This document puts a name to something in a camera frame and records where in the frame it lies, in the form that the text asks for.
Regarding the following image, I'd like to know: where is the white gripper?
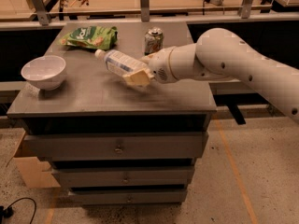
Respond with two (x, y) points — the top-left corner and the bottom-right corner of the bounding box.
(122, 47), (177, 86)

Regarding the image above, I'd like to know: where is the blue white plastic bottle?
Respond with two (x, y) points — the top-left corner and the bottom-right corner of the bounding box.
(95, 49), (148, 77)

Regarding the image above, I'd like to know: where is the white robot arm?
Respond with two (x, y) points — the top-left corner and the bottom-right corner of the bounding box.
(123, 28), (299, 122)

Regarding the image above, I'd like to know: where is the white bowl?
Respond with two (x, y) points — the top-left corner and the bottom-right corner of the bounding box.
(21, 55), (66, 91)

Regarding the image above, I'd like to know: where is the soda can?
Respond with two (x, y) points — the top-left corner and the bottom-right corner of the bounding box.
(144, 27), (164, 55)

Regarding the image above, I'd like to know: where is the green chip bag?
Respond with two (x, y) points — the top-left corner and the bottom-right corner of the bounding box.
(59, 26), (118, 50)

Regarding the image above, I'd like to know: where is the top grey drawer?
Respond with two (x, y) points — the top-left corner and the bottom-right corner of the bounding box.
(23, 132), (208, 161)

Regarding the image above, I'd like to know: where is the grey drawer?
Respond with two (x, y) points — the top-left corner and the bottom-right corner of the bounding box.
(68, 189), (187, 205)
(52, 166), (194, 188)
(23, 132), (208, 161)

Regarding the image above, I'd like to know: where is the grey drawer cabinet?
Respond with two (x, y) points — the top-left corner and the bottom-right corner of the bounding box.
(7, 21), (218, 206)

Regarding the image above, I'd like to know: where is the middle grey drawer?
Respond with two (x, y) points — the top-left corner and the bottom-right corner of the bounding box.
(52, 166), (194, 188)

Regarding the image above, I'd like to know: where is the bottom grey drawer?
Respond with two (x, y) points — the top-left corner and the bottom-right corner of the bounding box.
(68, 189), (187, 205)

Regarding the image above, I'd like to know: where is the cardboard box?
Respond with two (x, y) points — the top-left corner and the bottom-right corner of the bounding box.
(7, 132), (60, 189)

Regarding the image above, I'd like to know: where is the black power cable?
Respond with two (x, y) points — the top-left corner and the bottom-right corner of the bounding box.
(0, 197), (37, 224)

